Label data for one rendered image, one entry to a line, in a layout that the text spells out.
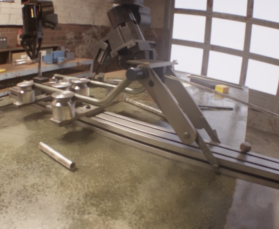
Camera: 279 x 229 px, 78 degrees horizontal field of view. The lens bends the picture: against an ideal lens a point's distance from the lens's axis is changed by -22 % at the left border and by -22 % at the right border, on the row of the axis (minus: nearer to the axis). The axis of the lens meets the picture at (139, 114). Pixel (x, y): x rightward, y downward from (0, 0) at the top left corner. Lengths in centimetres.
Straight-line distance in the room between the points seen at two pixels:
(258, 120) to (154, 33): 224
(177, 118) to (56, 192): 22
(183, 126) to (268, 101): 314
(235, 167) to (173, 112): 15
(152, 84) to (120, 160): 14
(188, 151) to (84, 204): 20
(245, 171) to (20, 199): 36
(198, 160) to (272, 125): 320
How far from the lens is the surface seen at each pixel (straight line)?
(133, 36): 46
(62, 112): 42
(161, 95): 35
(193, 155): 38
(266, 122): 353
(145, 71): 35
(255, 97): 343
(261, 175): 38
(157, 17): 367
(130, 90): 49
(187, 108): 42
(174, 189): 32
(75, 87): 55
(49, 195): 30
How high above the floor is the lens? 108
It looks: 20 degrees down
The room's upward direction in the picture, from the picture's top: 5 degrees clockwise
